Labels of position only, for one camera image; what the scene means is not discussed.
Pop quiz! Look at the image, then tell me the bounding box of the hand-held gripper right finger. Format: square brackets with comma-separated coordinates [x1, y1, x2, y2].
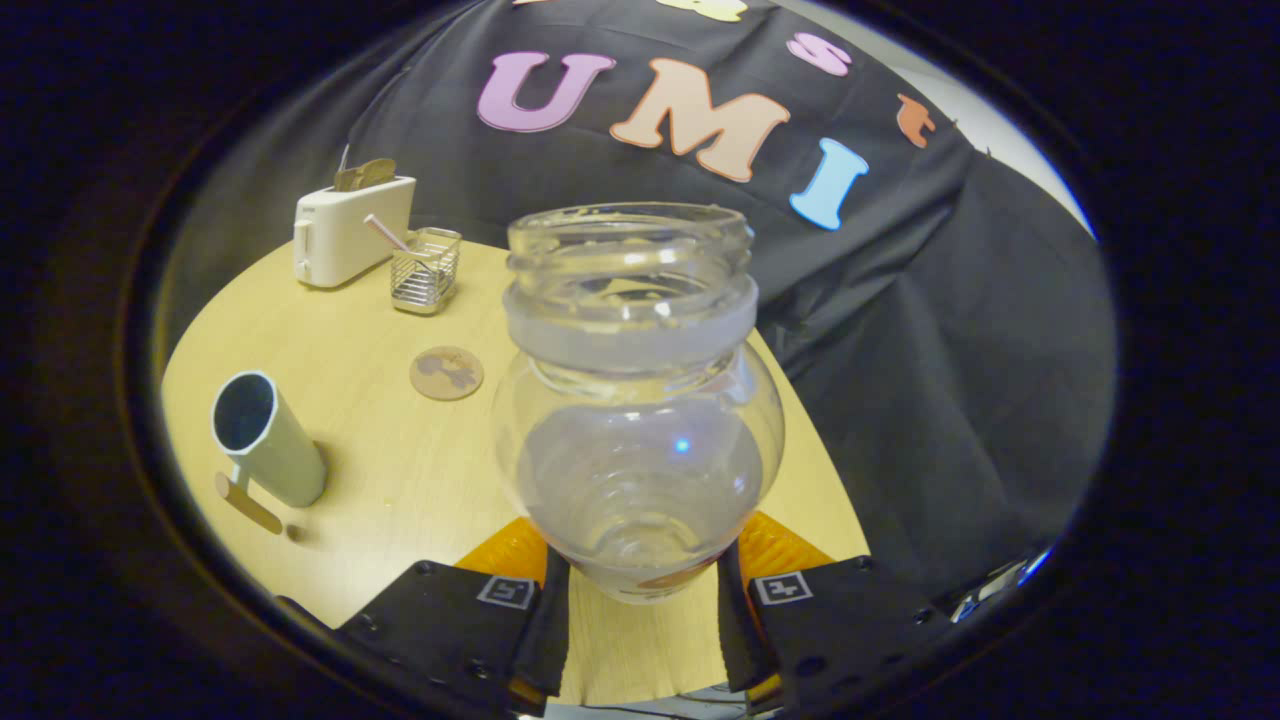
[716, 512, 966, 719]

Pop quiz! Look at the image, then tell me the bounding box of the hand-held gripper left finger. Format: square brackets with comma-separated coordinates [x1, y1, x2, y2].
[333, 517, 572, 719]

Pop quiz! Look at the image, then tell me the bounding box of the tall white cup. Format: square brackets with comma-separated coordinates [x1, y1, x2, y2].
[210, 371, 329, 509]

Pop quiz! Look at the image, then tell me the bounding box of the clear plastic juice bottle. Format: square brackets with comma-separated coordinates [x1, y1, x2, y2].
[490, 203, 786, 605]

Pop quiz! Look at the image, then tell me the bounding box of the round cork coaster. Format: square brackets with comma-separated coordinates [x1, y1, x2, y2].
[409, 345, 485, 402]

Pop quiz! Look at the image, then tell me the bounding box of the light wooden table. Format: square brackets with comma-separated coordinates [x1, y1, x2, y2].
[160, 238, 871, 706]

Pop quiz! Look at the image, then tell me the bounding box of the black backdrop cloth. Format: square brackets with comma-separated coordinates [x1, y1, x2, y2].
[165, 0, 1119, 611]

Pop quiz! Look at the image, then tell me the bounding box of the striped straw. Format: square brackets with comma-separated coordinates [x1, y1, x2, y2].
[363, 213, 416, 256]

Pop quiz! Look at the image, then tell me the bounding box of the white toaster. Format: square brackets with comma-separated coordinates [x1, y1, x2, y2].
[293, 175, 417, 290]

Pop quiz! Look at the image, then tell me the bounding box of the brown toast slice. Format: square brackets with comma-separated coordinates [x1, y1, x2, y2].
[333, 157, 397, 193]

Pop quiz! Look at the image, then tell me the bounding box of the metal wire basket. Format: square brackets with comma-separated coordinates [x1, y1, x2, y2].
[390, 227, 463, 316]

